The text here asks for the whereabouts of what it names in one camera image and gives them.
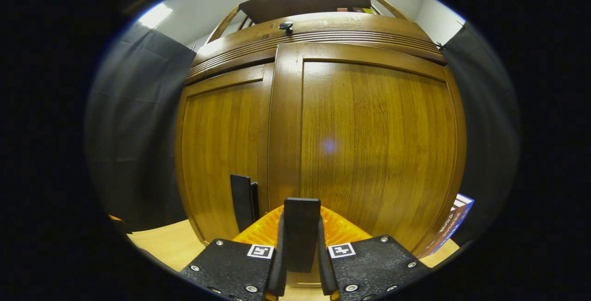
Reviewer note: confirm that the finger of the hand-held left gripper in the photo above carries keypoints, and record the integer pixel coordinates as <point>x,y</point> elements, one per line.
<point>119,223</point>

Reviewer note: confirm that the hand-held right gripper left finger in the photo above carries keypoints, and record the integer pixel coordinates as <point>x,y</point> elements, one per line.
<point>276,268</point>

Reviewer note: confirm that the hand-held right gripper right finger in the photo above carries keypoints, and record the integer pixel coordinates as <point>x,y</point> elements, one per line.
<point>325,268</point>

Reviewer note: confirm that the wooden shoe cabinet door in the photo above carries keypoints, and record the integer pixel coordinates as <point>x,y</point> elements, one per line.
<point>378,144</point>
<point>221,144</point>

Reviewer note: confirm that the wooden double-door shoe cabinet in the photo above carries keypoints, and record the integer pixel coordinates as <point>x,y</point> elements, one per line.
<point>300,1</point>

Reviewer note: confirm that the black backdrop cloth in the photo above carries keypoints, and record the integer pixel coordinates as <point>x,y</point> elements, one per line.
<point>134,130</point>

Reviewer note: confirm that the blue box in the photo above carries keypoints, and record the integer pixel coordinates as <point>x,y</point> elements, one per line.
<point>452,222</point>

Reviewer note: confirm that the small ceiling light panel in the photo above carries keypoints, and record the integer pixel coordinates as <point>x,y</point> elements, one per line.
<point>155,15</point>

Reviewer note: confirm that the wooden drawer with black knob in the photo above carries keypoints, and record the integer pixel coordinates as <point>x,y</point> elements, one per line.
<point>323,31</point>

